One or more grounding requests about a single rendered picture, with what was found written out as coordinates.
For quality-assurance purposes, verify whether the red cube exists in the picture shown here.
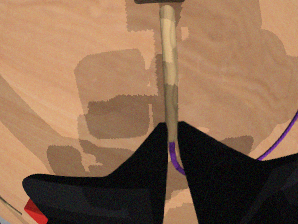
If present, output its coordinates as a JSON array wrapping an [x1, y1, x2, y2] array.
[[24, 198, 48, 224]]

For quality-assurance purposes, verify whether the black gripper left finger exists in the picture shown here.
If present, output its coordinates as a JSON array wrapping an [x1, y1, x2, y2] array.
[[23, 123, 169, 224]]

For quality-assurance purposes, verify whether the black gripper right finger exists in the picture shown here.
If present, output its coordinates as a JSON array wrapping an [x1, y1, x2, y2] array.
[[178, 121, 298, 224]]

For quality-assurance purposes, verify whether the thin wooden stick with purple string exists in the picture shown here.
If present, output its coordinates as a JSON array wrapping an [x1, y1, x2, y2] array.
[[160, 4, 298, 176]]

